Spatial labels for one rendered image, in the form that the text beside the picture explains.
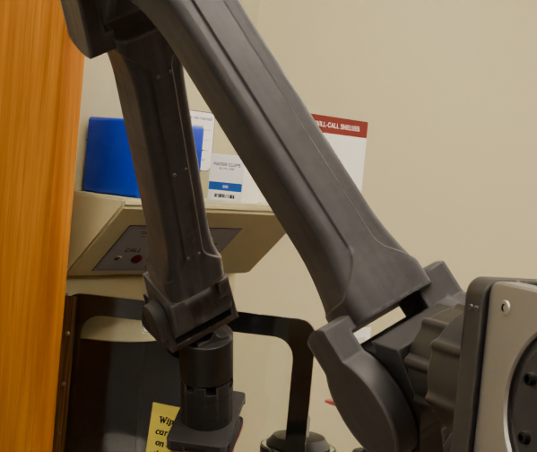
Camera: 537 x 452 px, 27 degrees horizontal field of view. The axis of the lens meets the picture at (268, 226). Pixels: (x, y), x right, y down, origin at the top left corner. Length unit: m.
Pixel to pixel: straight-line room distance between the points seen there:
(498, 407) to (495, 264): 2.42
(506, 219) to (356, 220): 2.31
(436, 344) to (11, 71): 0.77
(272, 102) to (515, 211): 2.34
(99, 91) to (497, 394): 0.87
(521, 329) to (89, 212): 0.79
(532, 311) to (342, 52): 1.87
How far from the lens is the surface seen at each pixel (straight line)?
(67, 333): 1.36
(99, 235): 1.30
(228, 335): 1.17
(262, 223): 1.46
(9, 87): 1.31
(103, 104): 1.39
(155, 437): 1.35
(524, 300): 0.59
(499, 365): 0.61
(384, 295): 0.74
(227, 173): 1.45
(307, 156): 0.75
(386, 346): 0.70
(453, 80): 2.78
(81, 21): 0.88
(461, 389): 0.63
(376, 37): 2.52
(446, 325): 0.67
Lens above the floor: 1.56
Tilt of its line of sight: 3 degrees down
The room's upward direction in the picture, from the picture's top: 5 degrees clockwise
